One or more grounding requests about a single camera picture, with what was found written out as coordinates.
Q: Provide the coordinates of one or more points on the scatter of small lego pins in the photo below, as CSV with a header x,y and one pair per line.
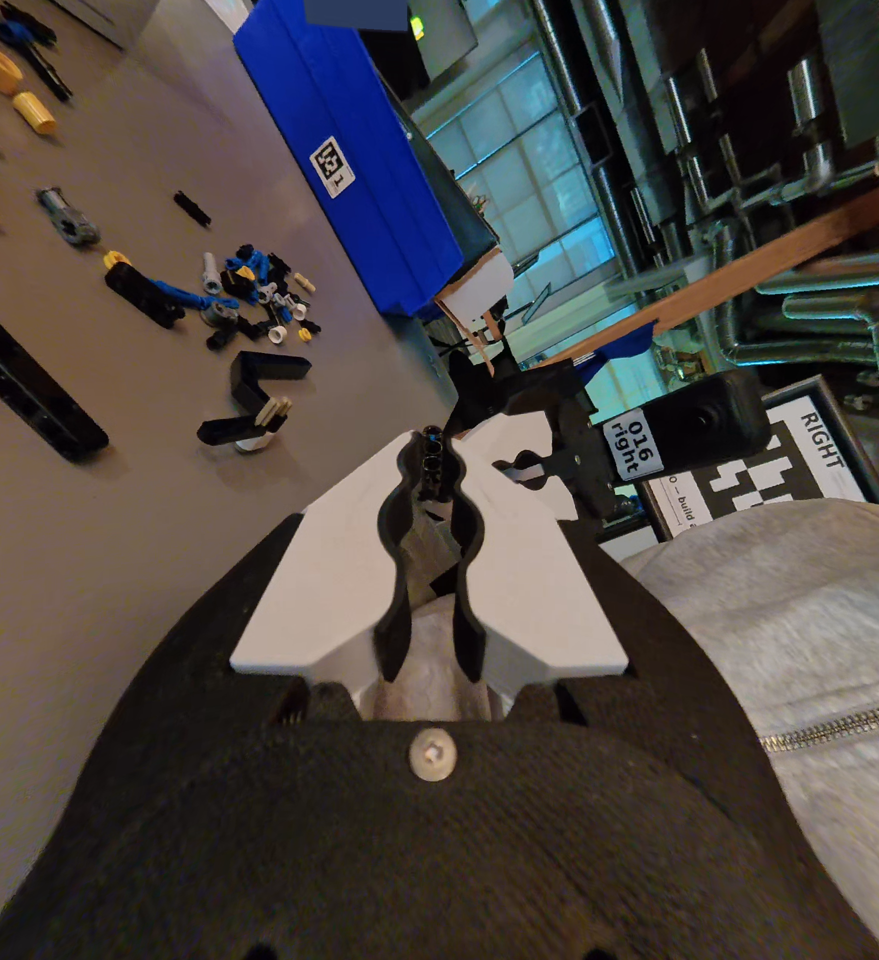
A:
x,y
222,311

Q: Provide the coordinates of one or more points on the grey fleece sweatshirt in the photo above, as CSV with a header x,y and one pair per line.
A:
x,y
769,637

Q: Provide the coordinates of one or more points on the yellow lego cylinder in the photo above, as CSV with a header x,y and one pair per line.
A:
x,y
34,112

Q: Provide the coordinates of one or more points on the short black lego beam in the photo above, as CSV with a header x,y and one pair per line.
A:
x,y
433,465

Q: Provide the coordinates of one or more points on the blue flag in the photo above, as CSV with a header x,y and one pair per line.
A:
x,y
619,349

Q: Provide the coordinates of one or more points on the black angled lego assembly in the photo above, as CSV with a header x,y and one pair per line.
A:
x,y
259,371

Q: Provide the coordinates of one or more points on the metal ventilation pipes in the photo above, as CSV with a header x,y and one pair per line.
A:
x,y
747,150

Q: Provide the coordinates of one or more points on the grey lego connector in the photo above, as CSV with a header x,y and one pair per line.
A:
x,y
68,217

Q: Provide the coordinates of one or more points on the framed printed sign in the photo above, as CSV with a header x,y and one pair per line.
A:
x,y
807,465

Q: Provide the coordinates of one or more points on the black lego pin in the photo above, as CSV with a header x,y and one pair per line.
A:
x,y
192,208

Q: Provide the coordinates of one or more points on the dark screen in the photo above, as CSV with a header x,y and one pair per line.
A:
x,y
447,37

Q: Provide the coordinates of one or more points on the long black lego beam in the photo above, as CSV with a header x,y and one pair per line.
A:
x,y
27,382

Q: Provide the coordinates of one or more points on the wooden beam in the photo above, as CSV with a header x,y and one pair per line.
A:
x,y
769,259

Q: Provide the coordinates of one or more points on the white panel with wooden edge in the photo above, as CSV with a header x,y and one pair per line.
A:
x,y
481,292

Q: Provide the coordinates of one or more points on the blue and black lego connector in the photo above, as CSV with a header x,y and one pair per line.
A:
x,y
49,75

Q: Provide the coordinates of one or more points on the blue plastic bin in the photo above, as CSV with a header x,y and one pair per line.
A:
x,y
379,210

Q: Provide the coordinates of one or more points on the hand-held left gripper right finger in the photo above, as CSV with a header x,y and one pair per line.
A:
x,y
544,600

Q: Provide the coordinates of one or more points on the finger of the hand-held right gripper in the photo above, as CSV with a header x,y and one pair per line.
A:
x,y
522,435
552,504

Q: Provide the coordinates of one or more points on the large window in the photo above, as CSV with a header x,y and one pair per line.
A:
x,y
529,172

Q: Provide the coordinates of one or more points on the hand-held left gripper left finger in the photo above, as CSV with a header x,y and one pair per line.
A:
x,y
319,585

